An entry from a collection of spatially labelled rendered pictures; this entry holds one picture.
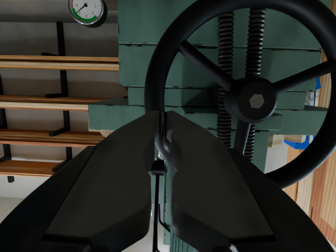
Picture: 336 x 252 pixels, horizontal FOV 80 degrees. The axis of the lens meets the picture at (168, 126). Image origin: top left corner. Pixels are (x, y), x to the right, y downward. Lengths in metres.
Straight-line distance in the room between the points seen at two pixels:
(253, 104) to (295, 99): 0.27
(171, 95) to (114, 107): 0.13
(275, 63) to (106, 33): 2.79
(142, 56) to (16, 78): 3.37
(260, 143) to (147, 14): 0.34
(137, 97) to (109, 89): 2.62
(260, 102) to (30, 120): 3.58
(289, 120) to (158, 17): 0.37
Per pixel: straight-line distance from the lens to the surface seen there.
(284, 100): 0.53
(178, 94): 0.46
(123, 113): 0.47
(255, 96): 0.28
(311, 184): 2.45
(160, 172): 0.80
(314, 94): 1.44
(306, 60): 0.55
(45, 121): 3.58
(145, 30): 0.47
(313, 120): 0.57
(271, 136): 0.54
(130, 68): 0.46
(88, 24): 0.43
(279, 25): 0.53
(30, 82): 3.63
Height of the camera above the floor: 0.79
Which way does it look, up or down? 11 degrees up
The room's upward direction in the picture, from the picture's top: 178 degrees counter-clockwise
